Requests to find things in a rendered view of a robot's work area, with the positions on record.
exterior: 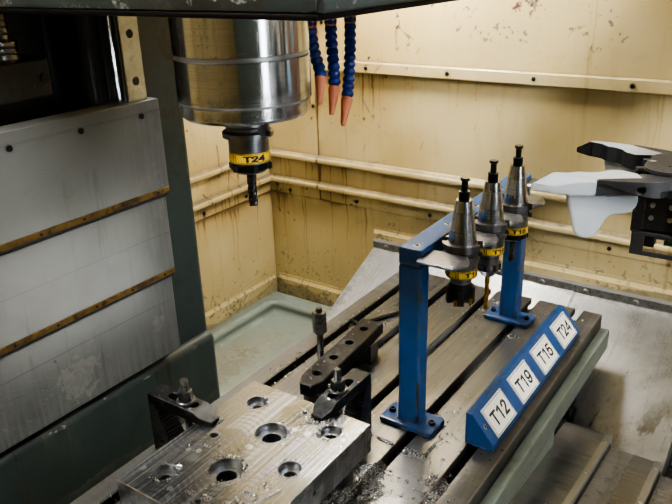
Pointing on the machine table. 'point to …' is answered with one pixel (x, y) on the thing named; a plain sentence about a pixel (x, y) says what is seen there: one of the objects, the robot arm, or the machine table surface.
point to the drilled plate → (312, 480)
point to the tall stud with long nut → (319, 328)
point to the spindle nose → (241, 70)
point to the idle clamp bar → (364, 332)
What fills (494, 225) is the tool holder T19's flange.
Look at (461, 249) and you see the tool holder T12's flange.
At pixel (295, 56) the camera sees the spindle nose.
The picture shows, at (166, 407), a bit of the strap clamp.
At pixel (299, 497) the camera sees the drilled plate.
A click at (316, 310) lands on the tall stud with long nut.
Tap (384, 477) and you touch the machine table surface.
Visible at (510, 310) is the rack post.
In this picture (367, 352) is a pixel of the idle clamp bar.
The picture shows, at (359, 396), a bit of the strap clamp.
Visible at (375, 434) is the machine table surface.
